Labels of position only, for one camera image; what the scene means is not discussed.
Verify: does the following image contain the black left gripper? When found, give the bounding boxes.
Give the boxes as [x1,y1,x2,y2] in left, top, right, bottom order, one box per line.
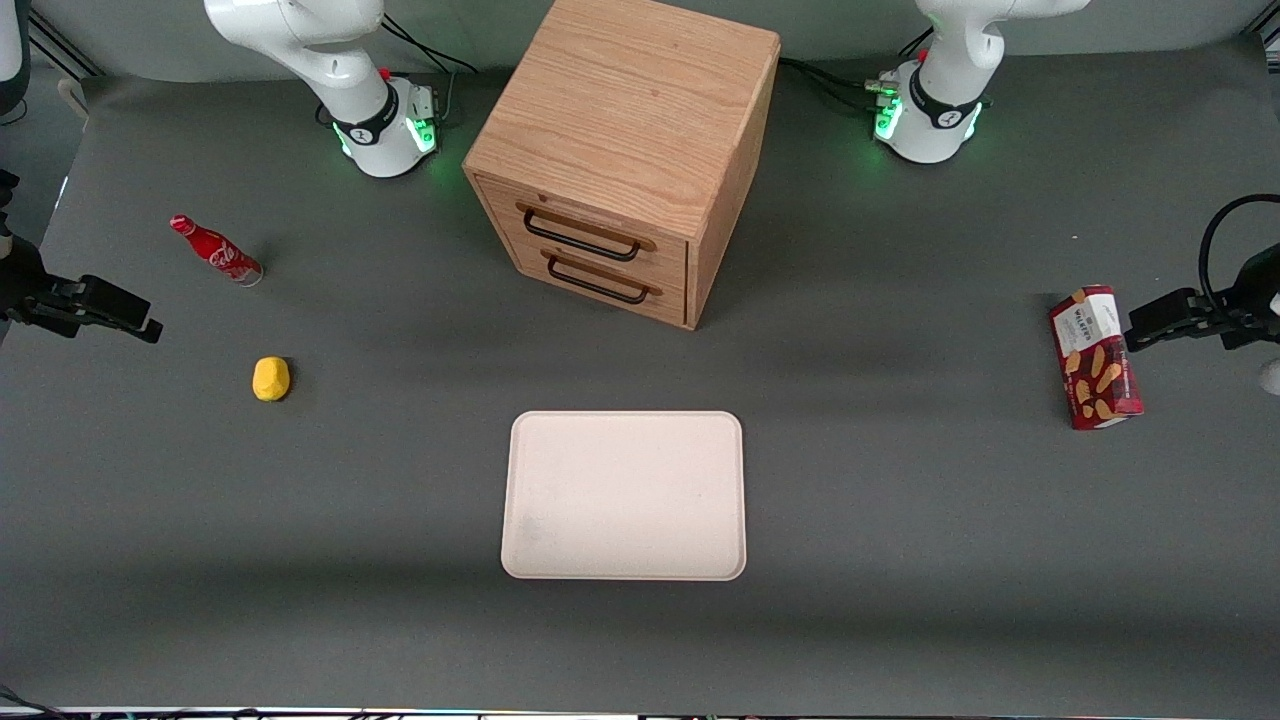
[1126,244,1280,353]

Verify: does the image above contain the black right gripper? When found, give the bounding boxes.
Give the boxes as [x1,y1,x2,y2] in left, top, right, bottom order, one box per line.
[0,172,164,344]

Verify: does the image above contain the red coke bottle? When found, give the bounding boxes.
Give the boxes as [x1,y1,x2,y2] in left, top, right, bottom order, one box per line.
[169,214,264,288]

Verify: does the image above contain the beige rectangular tray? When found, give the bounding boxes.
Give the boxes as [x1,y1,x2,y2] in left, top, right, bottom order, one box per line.
[500,410,748,582]

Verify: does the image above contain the red cookie box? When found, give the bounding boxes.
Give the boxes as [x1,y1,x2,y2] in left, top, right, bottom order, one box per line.
[1048,284,1145,431]

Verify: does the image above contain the wooden two-drawer cabinet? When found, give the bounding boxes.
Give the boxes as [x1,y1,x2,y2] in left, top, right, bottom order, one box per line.
[462,0,782,331]

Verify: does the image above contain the grey table mat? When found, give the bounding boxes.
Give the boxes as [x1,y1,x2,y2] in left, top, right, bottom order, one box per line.
[0,38,1280,717]

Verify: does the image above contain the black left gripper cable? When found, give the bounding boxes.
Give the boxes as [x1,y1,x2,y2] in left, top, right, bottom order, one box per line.
[1198,193,1280,303]

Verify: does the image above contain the aluminium frame rail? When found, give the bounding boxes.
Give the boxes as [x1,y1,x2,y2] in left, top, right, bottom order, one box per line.
[28,12,101,79]

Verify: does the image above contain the black right arm base cables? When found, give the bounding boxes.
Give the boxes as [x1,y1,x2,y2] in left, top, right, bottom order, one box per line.
[378,12,481,129]

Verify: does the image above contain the black arm base cables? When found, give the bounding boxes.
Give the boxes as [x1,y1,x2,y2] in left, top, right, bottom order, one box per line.
[378,12,481,129]
[778,28,936,113]

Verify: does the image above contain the black left arm base cables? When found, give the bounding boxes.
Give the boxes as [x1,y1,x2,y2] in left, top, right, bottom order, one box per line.
[778,28,936,113]

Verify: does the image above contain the black drawer handle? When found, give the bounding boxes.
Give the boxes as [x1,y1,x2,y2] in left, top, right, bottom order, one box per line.
[521,206,642,264]
[545,253,650,306]

